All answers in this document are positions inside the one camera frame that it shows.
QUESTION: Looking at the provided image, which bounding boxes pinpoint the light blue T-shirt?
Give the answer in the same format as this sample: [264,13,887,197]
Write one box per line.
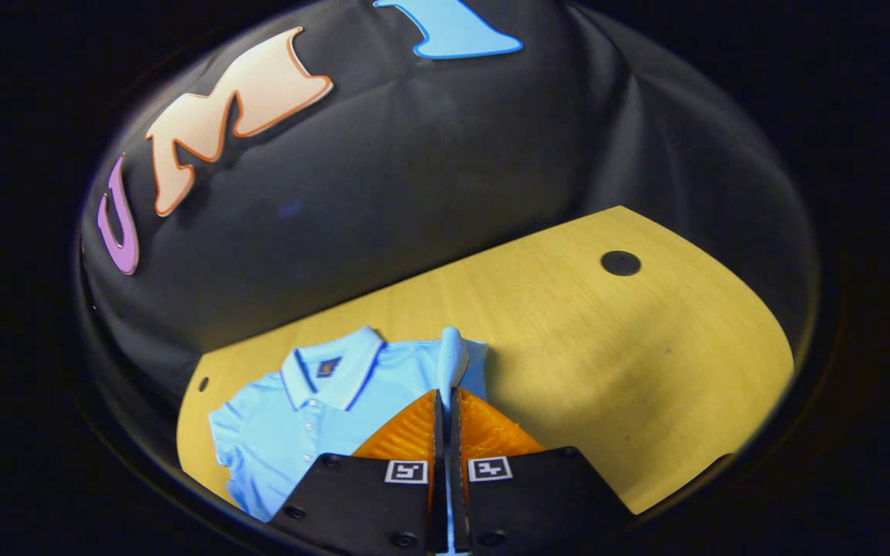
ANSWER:
[209,324,492,553]

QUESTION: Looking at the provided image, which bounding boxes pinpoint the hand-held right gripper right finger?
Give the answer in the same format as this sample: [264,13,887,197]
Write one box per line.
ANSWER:
[449,388,633,556]

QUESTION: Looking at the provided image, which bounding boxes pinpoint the black backdrop cloth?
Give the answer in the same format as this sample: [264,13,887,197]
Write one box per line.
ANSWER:
[78,0,817,402]

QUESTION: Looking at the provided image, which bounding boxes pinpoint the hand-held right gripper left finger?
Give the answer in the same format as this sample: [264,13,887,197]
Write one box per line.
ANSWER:
[266,390,443,556]

